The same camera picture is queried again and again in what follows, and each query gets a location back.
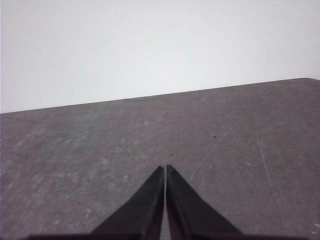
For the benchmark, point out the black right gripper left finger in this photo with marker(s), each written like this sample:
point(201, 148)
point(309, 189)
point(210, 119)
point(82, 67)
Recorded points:
point(142, 212)

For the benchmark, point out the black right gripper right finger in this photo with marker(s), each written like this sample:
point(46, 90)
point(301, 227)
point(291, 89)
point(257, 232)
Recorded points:
point(190, 212)

